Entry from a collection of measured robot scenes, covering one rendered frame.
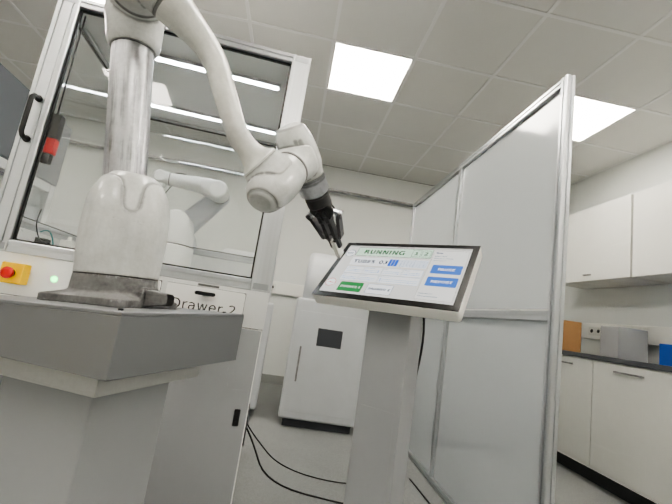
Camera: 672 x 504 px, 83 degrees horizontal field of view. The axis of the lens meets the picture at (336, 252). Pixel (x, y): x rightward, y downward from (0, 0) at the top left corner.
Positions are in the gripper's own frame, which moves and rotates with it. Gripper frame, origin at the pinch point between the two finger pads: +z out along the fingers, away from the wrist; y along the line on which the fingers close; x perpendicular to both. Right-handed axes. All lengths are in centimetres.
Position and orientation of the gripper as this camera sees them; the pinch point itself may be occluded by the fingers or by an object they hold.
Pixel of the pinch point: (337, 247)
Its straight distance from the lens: 123.5
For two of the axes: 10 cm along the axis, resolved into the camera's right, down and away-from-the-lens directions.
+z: 3.1, 7.8, 5.5
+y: -8.6, -0.1, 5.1
